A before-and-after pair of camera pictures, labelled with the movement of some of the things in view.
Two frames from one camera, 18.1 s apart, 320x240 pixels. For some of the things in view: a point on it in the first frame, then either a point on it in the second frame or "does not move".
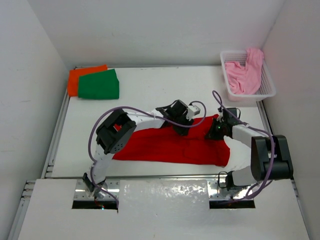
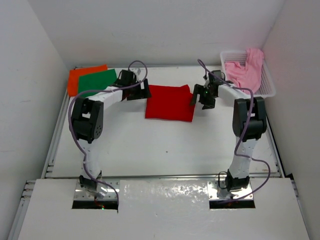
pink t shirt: x=245 y=79 does not move
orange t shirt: x=73 y=77 does not move
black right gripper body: x=216 y=131 -> x=205 y=94
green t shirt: x=101 y=85 does not move
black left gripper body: x=182 y=119 -> x=136 y=92
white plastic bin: x=266 y=88 does not move
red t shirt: x=164 y=144 -> x=170 y=103
